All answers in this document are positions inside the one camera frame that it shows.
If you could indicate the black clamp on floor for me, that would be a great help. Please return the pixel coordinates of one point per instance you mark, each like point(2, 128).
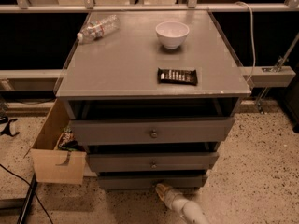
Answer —
point(8, 123)

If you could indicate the white bowl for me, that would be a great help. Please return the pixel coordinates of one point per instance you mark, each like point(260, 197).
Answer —
point(171, 34)

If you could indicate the black floor strip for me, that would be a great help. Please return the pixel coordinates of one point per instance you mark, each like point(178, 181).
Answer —
point(26, 206)

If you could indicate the dark chocolate bar wrapper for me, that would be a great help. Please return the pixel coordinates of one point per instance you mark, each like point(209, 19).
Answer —
point(176, 76)

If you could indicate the grey drawer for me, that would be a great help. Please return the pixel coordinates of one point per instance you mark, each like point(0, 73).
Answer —
point(149, 180)
point(127, 132)
point(143, 162)

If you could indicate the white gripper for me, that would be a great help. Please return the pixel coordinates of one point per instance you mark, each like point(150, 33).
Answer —
point(172, 200)

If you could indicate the snack bag in box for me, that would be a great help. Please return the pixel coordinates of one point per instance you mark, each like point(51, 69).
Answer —
point(67, 140)

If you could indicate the grey bottom drawer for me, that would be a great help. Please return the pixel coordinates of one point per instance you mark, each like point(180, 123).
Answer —
point(149, 180)

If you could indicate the clear plastic water bottle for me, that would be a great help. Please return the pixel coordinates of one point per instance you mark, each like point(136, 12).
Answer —
point(97, 29)

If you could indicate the cardboard box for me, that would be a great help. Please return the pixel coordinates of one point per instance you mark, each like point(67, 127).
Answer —
point(52, 165)

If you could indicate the grey drawer cabinet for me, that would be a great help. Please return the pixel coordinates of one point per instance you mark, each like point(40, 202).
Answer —
point(115, 78)

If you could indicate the grey middle drawer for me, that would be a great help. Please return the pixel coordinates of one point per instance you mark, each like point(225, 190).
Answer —
point(143, 162)

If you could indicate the grey top drawer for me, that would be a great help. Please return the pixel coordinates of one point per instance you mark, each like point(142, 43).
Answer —
point(127, 132)

